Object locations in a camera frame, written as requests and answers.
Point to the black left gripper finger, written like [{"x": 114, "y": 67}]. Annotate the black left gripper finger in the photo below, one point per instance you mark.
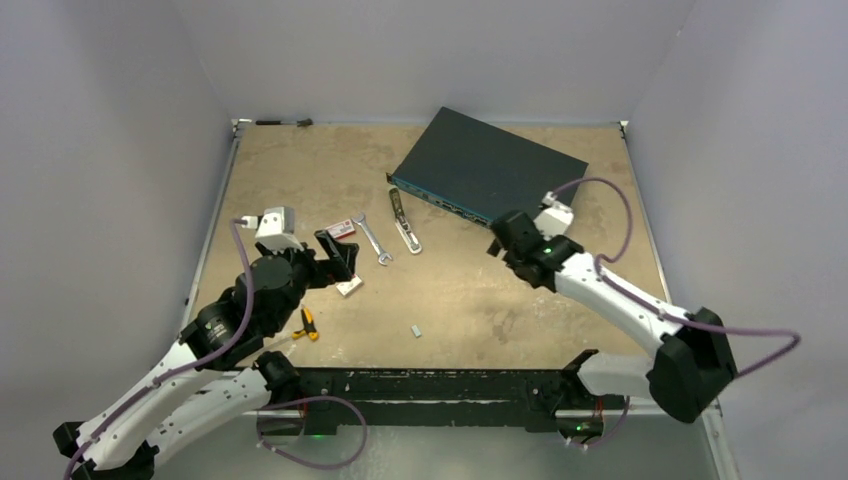
[
  {"x": 342, "y": 260},
  {"x": 324, "y": 239}
]

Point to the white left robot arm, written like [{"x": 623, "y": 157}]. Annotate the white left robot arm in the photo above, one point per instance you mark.
[{"x": 216, "y": 369}]

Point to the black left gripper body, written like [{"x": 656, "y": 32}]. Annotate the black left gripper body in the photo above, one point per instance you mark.
[{"x": 309, "y": 271}]

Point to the green and white stapler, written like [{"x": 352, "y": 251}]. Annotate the green and white stapler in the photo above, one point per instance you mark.
[{"x": 402, "y": 223}]

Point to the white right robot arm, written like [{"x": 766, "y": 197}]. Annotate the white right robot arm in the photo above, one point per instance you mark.
[{"x": 687, "y": 360}]

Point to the white staple box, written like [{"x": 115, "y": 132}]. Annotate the white staple box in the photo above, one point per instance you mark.
[{"x": 347, "y": 288}]

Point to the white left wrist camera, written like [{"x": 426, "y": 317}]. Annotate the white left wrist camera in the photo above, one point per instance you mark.
[{"x": 274, "y": 229}]

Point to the dark blue network switch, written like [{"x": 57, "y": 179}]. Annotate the dark blue network switch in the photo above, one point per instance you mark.
[{"x": 478, "y": 171}]

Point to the black screwdriver at wall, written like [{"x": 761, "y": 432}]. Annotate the black screwdriver at wall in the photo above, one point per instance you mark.
[{"x": 300, "y": 123}]

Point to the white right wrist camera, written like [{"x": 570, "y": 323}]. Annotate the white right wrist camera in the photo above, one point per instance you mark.
[{"x": 554, "y": 217}]

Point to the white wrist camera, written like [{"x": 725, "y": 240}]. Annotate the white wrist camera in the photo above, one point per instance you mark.
[
  {"x": 274, "y": 229},
  {"x": 554, "y": 217}
]

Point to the red staple box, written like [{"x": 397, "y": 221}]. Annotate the red staple box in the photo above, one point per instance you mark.
[{"x": 342, "y": 229}]

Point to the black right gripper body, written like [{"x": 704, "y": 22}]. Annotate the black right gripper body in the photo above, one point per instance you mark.
[{"x": 496, "y": 249}]

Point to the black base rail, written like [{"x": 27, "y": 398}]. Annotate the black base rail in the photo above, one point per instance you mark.
[{"x": 536, "y": 400}]

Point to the yellow black pliers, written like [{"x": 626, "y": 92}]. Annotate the yellow black pliers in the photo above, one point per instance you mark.
[{"x": 308, "y": 328}]

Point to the silver open-end wrench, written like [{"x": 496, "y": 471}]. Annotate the silver open-end wrench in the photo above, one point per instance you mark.
[{"x": 383, "y": 256}]

